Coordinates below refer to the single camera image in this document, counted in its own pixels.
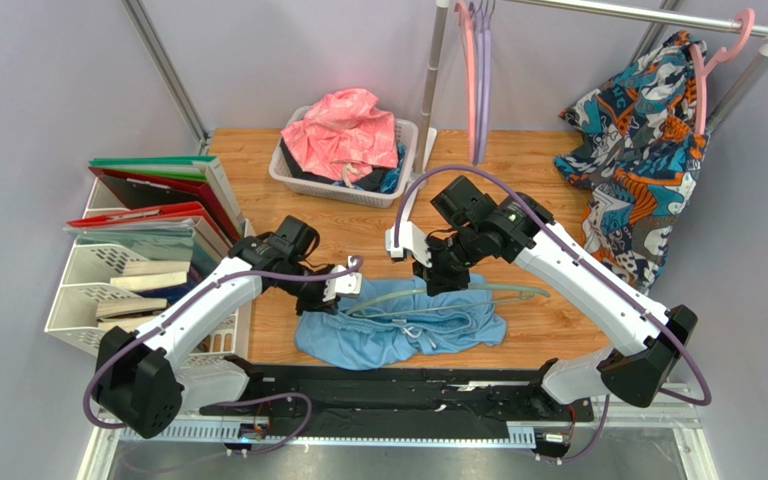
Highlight pink hanger with shorts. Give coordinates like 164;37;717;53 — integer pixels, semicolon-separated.
689;8;756;136

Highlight colourful patterned shorts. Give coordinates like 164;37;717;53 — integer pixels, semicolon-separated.
554;30;710;293

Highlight red clipboard folder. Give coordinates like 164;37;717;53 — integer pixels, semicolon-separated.
66;201;231;254

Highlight pink garment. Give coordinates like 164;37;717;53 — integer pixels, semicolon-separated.
281;88;399;182

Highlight purple hanger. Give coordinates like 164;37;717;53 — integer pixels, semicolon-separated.
473;1;492;165

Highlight metal clothes rack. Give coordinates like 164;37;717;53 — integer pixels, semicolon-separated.
391;0;768;236

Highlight light blue shorts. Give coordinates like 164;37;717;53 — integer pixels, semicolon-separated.
294;278;507;371

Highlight green folder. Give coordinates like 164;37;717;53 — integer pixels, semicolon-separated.
89;156;244;224

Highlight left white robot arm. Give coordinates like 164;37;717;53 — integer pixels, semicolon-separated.
82;216;363;439

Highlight white plastic basket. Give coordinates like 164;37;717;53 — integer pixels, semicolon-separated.
268;119;420;208

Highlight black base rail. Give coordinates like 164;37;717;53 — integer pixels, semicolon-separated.
199;364;597;440

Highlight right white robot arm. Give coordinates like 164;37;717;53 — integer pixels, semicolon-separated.
414;176;698;408

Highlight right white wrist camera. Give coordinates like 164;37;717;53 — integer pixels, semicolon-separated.
385;221;432;267

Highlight dark red folder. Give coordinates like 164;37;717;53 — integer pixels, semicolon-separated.
89;167;242;242

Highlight dark garment in basket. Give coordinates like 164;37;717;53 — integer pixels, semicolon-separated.
279;139;407;194

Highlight aluminium frame post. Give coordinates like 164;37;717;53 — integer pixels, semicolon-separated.
121;0;212;154

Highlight mint green hanger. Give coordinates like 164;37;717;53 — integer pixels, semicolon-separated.
343;283;550;318

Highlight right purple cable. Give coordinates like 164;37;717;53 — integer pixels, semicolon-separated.
392;164;713;465

